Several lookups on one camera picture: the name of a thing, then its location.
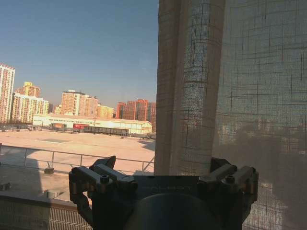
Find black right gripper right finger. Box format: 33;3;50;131
197;157;260;195

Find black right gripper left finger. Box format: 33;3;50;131
68;155;139;195

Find sheer beige linen curtain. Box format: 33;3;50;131
153;0;307;230

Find long white warehouse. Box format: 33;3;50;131
32;114;153;135

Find metal rooftop railing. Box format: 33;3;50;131
0;144;155;174

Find round rooftop vent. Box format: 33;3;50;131
44;190;64;199

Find low yellow building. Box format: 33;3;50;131
96;103;115;119

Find red brick high-rise buildings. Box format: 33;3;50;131
115;98;157;134

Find beige high-rise building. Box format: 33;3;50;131
60;89;99;118

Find ribbed window sill grille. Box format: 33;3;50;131
0;194;94;230

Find yellow-topped apartment block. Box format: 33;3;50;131
11;81;50;124

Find tall white and red tower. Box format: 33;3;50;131
0;62;16;124

